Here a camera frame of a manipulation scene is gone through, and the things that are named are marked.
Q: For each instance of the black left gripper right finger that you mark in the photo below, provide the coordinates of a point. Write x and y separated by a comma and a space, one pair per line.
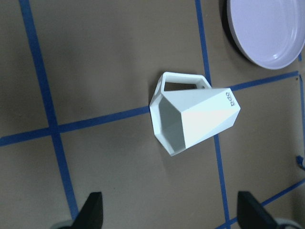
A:
251, 214

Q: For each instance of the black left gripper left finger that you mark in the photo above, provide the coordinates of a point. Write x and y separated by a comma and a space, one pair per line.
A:
91, 214

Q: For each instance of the white faceted cup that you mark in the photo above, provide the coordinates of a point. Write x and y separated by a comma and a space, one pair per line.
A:
186, 110

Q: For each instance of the lilac plate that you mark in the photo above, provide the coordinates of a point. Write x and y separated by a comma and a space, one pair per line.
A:
269, 33

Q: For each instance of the brown paper table cover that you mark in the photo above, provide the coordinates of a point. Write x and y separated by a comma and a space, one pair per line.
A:
76, 80

